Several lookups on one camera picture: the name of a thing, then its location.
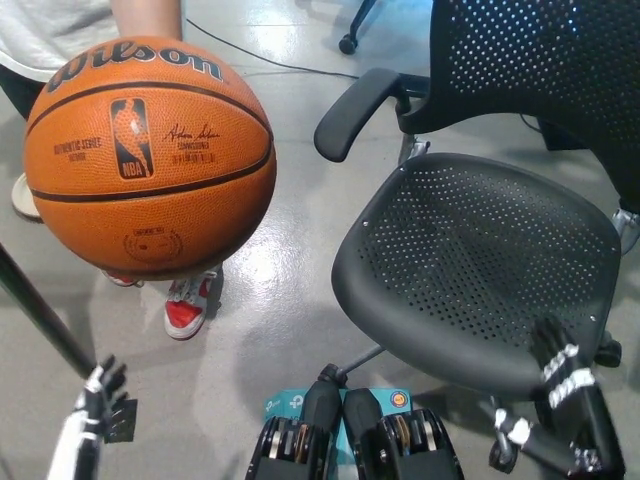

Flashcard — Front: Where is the robot left white-black hand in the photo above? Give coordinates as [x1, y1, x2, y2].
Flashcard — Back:
[44, 353, 130, 480]

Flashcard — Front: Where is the robot right white-black hand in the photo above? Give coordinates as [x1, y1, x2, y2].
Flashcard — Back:
[492, 314, 627, 480]

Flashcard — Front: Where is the orange Wilson NBA basketball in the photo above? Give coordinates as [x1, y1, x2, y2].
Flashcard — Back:
[23, 34, 278, 281]

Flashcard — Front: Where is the person's right red sneaker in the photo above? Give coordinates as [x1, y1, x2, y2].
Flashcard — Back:
[102, 269, 146, 289]

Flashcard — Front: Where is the person's red sneaker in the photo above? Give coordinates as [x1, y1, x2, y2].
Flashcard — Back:
[102, 269, 146, 289]
[163, 267, 224, 341]

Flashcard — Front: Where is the person's left red sneaker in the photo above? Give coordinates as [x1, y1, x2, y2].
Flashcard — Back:
[163, 267, 224, 341]

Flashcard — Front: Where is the black perforated office chair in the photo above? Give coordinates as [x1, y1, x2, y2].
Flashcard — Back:
[313, 0, 640, 474]

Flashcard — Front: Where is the person in white shirt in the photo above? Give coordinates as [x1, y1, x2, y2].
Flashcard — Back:
[0, 0, 224, 341]

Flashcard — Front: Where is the black chair caster leg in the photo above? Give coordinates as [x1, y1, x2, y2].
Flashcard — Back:
[338, 0, 374, 55]

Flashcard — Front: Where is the black tape patch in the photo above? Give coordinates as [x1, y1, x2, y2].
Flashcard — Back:
[102, 398, 139, 445]

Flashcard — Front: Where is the black slanted table leg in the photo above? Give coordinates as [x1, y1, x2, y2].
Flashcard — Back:
[0, 243, 97, 379]

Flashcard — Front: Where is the teal TP-Link box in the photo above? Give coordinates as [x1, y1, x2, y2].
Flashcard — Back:
[259, 387, 414, 480]

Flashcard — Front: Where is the beige paper plate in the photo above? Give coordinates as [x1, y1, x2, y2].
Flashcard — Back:
[10, 172, 44, 224]

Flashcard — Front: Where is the thin black floor cable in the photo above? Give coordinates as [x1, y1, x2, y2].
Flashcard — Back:
[182, 17, 361, 80]

